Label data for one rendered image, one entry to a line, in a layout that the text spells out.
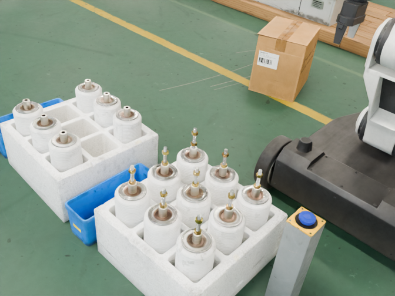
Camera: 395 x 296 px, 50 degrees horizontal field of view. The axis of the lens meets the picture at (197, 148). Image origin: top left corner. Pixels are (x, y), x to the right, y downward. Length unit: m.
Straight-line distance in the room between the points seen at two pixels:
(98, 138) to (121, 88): 0.66
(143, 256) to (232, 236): 0.23
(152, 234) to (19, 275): 0.43
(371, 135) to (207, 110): 0.79
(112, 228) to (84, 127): 0.54
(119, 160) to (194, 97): 0.77
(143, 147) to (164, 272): 0.53
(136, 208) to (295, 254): 0.42
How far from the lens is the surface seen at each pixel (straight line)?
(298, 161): 1.42
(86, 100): 1.60
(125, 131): 1.44
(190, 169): 1.25
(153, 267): 1.11
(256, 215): 1.17
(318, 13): 3.03
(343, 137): 1.66
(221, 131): 1.84
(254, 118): 1.97
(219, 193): 1.21
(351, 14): 1.42
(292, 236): 1.06
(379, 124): 1.46
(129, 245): 1.14
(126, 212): 1.14
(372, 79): 1.35
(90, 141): 1.49
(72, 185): 1.36
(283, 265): 1.14
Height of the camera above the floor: 1.03
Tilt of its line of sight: 37 degrees down
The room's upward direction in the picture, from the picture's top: 5 degrees clockwise
